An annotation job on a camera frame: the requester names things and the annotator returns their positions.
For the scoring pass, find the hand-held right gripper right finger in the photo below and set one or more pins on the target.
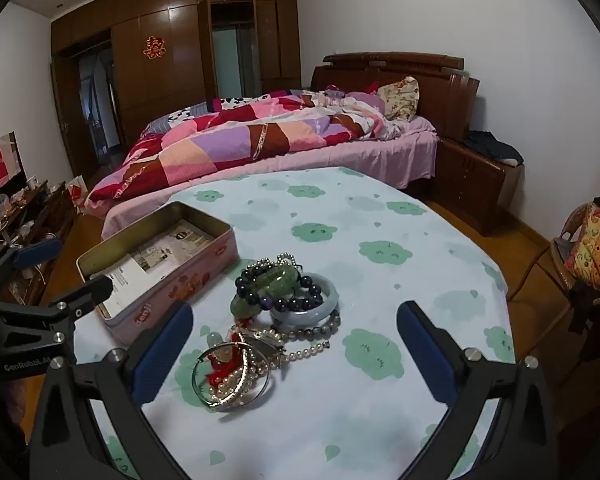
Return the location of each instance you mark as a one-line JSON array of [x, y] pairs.
[[425, 355]]

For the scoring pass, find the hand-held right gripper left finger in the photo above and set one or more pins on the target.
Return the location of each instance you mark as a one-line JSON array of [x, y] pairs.
[[161, 355]]

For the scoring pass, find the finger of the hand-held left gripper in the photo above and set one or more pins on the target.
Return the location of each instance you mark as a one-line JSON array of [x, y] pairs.
[[87, 292], [37, 254]]

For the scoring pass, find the pink tin box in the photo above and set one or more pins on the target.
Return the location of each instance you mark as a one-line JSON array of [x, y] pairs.
[[180, 280]]

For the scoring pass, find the wooden cabinet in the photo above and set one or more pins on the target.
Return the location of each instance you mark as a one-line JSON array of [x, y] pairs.
[[55, 210]]

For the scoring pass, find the pale green jade pendant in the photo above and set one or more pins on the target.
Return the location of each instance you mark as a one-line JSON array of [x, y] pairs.
[[214, 338]]

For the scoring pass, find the clutter of small household items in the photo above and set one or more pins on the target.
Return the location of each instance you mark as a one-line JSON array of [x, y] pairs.
[[10, 205]]

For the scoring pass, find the printed paper leaflets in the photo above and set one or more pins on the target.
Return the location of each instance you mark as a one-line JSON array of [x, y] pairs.
[[145, 260]]

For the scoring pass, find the white paper bag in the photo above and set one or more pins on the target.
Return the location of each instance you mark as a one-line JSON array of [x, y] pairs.
[[76, 192]]

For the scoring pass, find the silver metal bangle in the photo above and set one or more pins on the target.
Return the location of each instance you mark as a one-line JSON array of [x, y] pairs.
[[225, 406]]

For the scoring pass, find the flat screen television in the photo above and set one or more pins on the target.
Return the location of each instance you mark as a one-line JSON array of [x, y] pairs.
[[0, 165]]

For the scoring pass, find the pale jade bangle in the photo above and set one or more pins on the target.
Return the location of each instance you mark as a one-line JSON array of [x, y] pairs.
[[305, 319]]

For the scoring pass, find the wicker chair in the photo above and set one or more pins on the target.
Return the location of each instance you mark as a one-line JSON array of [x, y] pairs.
[[562, 260]]

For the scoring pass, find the dark cloth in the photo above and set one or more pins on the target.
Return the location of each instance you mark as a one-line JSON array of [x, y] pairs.
[[585, 305]]

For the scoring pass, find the wooden nightstand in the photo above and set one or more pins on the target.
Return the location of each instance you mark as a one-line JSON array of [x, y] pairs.
[[470, 180]]

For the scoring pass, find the wooden bed with pink sheet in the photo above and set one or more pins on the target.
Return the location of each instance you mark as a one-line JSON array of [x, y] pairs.
[[380, 160]]

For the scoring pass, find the colourful patterned cushion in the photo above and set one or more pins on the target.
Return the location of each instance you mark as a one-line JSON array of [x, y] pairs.
[[597, 245]]

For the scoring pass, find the patchwork quilt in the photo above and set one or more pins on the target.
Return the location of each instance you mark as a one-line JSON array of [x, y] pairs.
[[230, 140]]

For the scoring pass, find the dark clothes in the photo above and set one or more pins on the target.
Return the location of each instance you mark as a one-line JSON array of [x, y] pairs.
[[490, 147]]

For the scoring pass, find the brown wooden wardrobe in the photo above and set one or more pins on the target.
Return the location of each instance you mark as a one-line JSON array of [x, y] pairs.
[[180, 85]]

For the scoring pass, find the red paper decoration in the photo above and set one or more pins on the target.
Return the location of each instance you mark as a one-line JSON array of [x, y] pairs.
[[154, 47]]

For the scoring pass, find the floral pillow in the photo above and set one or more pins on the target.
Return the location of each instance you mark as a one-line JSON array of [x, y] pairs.
[[402, 97]]

